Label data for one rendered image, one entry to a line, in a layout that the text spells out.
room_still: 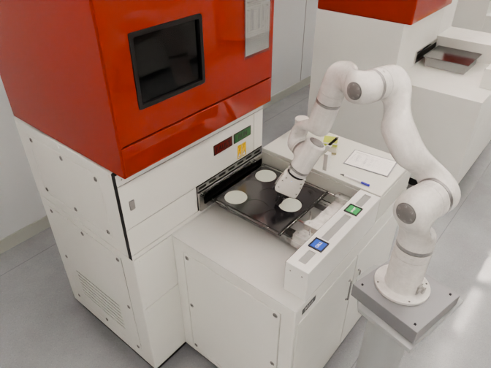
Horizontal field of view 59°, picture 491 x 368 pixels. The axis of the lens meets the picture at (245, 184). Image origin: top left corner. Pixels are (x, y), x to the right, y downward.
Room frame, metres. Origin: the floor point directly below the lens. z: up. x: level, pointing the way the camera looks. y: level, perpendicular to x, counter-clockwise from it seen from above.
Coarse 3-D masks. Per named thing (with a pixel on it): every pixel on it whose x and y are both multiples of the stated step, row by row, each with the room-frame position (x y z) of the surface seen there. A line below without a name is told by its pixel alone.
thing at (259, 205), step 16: (224, 192) 1.55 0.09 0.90; (256, 192) 1.55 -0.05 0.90; (272, 192) 1.55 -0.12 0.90; (304, 192) 1.55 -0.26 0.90; (320, 192) 1.55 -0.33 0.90; (240, 208) 1.44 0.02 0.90; (256, 208) 1.44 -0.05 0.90; (272, 208) 1.44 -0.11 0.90; (304, 208) 1.44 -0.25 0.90; (272, 224) 1.33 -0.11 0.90; (288, 224) 1.34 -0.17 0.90
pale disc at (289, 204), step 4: (284, 200) 1.49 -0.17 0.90; (288, 200) 1.49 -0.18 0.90; (292, 200) 1.49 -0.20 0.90; (296, 200) 1.49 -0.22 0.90; (280, 204) 1.46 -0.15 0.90; (284, 204) 1.46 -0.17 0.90; (288, 204) 1.46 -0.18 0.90; (292, 204) 1.46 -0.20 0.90; (296, 204) 1.46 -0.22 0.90; (300, 204) 1.46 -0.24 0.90; (284, 208) 1.44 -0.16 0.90; (288, 208) 1.44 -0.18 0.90; (292, 208) 1.44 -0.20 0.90; (296, 208) 1.44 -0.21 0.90
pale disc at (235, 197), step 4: (228, 192) 1.55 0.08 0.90; (232, 192) 1.55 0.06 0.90; (236, 192) 1.55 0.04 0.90; (240, 192) 1.55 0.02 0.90; (224, 196) 1.52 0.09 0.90; (228, 196) 1.52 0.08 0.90; (232, 196) 1.52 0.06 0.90; (236, 196) 1.52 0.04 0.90; (240, 196) 1.52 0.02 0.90; (244, 196) 1.52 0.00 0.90; (228, 200) 1.49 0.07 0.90; (232, 200) 1.49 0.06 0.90; (236, 200) 1.49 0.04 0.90; (240, 200) 1.49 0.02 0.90; (244, 200) 1.49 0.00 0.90
